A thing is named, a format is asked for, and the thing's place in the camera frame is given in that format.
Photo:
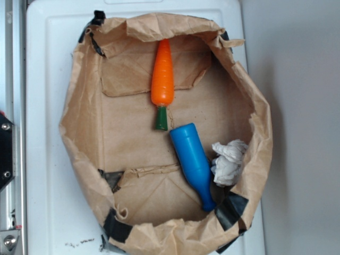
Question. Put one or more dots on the orange toy carrot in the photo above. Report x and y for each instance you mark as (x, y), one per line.
(162, 85)

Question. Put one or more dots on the blue plastic toy bottle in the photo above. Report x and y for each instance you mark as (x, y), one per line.
(194, 162)

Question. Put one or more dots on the crumpled white paper tissue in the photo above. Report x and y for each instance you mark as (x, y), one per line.
(227, 167)

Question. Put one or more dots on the brown paper bag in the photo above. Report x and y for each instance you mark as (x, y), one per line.
(128, 171)

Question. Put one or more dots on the black metal bracket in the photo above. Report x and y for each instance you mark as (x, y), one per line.
(7, 151)

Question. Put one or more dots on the metal frame rail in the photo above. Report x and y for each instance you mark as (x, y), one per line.
(13, 103)

